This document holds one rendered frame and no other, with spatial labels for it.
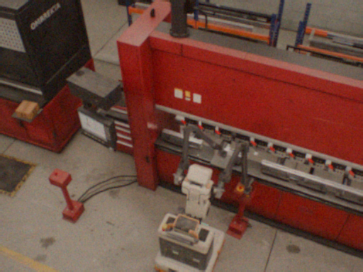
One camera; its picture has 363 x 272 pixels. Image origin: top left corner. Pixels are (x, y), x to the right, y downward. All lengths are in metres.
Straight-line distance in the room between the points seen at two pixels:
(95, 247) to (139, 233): 0.55
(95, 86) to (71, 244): 2.11
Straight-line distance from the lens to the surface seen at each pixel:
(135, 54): 3.99
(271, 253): 5.14
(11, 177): 6.14
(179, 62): 4.07
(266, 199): 4.89
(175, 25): 3.93
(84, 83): 4.13
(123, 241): 5.18
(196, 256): 4.37
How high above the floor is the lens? 4.48
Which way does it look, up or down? 47 degrees down
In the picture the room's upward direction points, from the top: 1 degrees counter-clockwise
